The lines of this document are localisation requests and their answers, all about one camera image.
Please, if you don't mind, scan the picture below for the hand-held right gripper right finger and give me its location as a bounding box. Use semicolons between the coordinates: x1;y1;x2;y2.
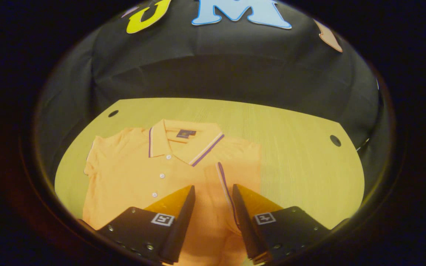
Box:
231;183;332;265

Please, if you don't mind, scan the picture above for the black backdrop cloth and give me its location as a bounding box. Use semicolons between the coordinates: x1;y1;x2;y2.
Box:
35;0;384;185

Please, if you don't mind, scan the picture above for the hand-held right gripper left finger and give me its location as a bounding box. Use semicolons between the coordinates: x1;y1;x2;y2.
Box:
98;185;196;265

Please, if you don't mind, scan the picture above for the orange T-shirt with striped collar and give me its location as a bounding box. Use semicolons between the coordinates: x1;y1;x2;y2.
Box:
82;119;263;266

